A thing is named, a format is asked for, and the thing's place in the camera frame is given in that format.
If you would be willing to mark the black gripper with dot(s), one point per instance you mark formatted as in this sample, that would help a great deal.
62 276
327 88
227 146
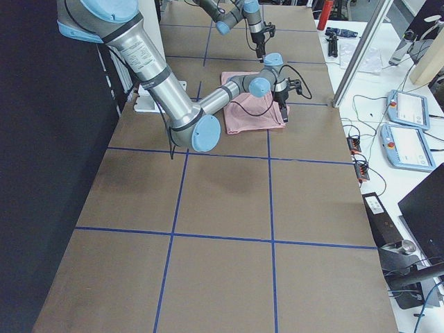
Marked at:
279 96
257 39

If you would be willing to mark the upper blue teach pendant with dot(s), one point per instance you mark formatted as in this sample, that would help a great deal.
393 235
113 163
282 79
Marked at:
408 109

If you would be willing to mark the aluminium frame post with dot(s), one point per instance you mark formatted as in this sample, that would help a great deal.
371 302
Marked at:
363 46

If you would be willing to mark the pink printed t-shirt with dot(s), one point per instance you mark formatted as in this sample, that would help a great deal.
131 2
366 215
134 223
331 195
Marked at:
248 112

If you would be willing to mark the blue teach pendant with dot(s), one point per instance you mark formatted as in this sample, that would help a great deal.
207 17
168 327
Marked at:
406 148
408 109

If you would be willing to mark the upper orange usb hub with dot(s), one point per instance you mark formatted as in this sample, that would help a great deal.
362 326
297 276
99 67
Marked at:
353 145

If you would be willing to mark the lower blue teach pendant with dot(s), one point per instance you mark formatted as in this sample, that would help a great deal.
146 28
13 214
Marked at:
406 148

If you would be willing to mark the orange usb hub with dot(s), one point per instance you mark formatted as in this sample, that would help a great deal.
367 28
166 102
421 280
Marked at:
361 170
353 145

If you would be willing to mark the red water bottle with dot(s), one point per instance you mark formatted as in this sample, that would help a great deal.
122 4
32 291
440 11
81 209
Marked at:
325 14

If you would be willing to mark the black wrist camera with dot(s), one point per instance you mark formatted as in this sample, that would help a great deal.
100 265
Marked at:
269 28
295 85

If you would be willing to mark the black box with label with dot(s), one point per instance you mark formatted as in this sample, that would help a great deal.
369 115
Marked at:
381 224

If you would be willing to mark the black folded tripod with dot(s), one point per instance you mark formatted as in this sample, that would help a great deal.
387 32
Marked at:
332 45

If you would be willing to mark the blue folded umbrella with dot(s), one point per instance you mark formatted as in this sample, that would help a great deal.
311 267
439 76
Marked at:
339 32

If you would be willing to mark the black monitor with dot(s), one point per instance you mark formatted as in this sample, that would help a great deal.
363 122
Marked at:
422 211

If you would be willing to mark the lower orange usb hub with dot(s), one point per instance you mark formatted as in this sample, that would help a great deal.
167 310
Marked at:
361 170

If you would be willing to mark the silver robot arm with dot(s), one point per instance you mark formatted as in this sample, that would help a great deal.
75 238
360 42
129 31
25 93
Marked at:
192 125
247 11

